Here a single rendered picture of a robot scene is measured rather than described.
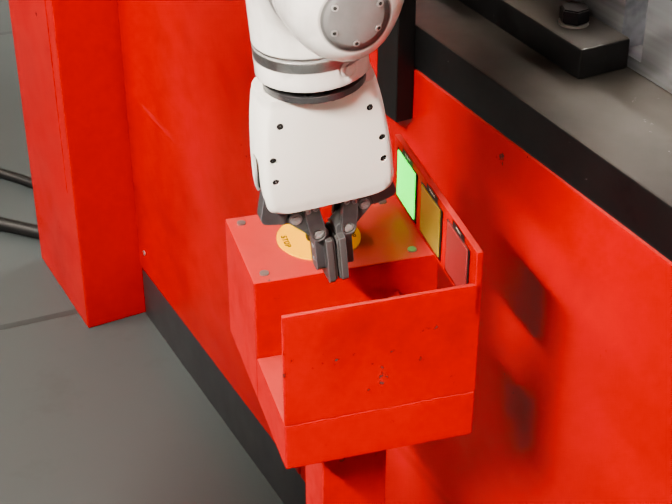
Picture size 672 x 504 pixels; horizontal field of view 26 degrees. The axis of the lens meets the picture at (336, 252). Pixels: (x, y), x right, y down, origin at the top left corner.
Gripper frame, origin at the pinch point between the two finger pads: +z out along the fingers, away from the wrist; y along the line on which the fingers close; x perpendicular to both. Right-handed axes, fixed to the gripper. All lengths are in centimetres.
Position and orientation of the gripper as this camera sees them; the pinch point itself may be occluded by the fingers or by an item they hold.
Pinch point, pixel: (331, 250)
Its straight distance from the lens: 113.1
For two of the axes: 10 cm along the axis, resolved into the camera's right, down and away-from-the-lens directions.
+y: -9.5, 2.3, -1.9
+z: 0.8, 8.2, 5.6
